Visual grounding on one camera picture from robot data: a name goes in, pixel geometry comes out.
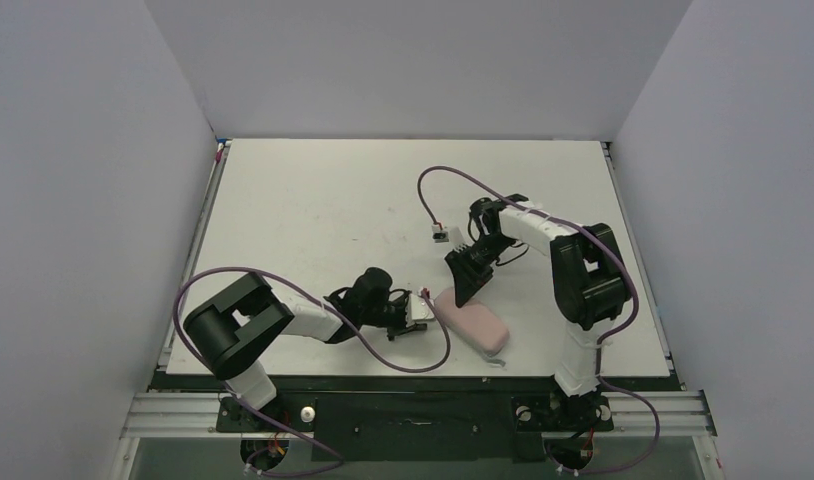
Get pink umbrella case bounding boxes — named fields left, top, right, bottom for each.
left=433, top=288, right=510, bottom=368

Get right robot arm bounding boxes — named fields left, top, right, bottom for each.
left=445, top=194, right=640, bottom=397

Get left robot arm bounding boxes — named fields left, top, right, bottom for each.
left=182, top=267, right=427, bottom=411

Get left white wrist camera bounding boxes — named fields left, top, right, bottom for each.
left=406, top=293, right=436, bottom=323

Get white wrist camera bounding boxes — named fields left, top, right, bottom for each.
left=406, top=293, right=436, bottom=323
left=431, top=224, right=464, bottom=245

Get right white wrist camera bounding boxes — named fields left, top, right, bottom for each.
left=431, top=224, right=464, bottom=245

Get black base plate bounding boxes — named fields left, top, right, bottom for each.
left=149, top=372, right=677, bottom=469

